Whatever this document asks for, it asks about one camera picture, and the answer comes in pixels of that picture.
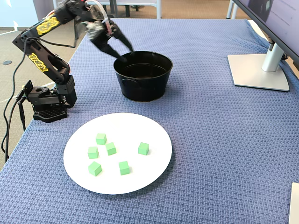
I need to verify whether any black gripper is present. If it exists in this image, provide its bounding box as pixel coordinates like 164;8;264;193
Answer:
90;20;135;63

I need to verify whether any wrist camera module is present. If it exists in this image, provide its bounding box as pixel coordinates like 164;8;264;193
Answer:
84;21;105;35

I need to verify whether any computer monitor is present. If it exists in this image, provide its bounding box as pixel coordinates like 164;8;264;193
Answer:
232;0;299;62

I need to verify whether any white desk frame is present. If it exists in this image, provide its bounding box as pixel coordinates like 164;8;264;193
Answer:
100;0;162;19

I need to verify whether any white red servo wire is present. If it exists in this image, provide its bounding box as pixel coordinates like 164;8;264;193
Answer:
86;0;113;35

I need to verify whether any blue woven table cloth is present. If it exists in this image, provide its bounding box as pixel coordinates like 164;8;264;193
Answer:
0;18;299;224

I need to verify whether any green cube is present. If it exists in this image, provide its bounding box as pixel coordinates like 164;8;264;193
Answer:
137;142;150;156
118;161;130;176
95;133;107;146
105;141;117;156
87;161;103;177
87;146;100;160

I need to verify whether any black metal bucket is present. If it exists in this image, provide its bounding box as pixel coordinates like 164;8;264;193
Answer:
113;50;173;102

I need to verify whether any white table leg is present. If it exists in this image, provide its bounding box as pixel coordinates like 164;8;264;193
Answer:
226;0;239;20

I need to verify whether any white flat sheet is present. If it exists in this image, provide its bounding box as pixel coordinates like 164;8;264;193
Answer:
289;182;299;224

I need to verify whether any silver monitor stand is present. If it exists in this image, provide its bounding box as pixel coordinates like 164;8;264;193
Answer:
227;38;291;92

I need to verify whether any white round plate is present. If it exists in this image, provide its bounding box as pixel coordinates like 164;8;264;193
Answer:
63;112;173;196

